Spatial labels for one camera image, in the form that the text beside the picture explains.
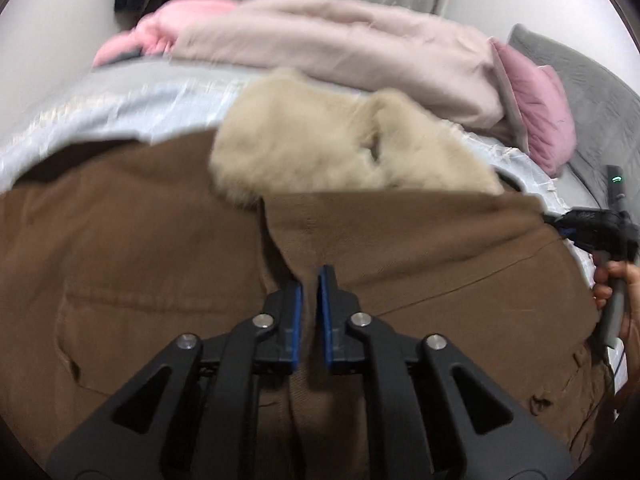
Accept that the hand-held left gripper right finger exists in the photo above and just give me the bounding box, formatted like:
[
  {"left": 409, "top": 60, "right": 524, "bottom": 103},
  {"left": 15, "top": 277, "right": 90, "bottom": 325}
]
[{"left": 317, "top": 265, "right": 576, "bottom": 480}]

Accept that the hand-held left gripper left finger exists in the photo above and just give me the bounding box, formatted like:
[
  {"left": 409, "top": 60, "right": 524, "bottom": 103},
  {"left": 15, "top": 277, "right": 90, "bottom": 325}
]
[{"left": 46, "top": 280, "right": 305, "bottom": 480}]

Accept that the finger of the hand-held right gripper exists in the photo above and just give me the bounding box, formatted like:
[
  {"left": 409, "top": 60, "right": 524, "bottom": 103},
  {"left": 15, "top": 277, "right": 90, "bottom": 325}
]
[{"left": 542, "top": 210, "right": 592, "bottom": 251}]

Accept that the brown coat with fur collar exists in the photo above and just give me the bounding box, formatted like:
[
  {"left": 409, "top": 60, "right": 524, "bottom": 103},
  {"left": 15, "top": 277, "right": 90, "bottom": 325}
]
[{"left": 0, "top": 67, "right": 626, "bottom": 480}]

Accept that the person's right hand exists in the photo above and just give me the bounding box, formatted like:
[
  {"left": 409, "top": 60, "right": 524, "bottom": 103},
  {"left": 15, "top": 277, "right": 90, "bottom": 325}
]
[{"left": 591, "top": 261, "right": 640, "bottom": 343}]

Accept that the pink velvet pillow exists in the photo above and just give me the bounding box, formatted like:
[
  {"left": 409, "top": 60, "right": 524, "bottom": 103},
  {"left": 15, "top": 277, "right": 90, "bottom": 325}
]
[{"left": 490, "top": 40, "right": 578, "bottom": 178}]

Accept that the grey quilted cushion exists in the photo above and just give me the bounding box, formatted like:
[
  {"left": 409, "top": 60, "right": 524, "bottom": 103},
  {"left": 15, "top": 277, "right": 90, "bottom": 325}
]
[{"left": 507, "top": 24, "right": 640, "bottom": 196}]

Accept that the light blue grid blanket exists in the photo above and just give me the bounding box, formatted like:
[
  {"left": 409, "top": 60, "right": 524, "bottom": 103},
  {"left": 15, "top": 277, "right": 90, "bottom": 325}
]
[{"left": 0, "top": 67, "right": 630, "bottom": 396}]

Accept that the beige duvet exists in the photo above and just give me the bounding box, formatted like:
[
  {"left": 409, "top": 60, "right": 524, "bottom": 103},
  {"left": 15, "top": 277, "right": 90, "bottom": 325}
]
[{"left": 172, "top": 0, "right": 516, "bottom": 136}]

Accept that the pink quilt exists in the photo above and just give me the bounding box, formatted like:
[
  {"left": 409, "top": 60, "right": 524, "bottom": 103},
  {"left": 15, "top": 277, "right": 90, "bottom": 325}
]
[{"left": 92, "top": 0, "right": 238, "bottom": 68}]

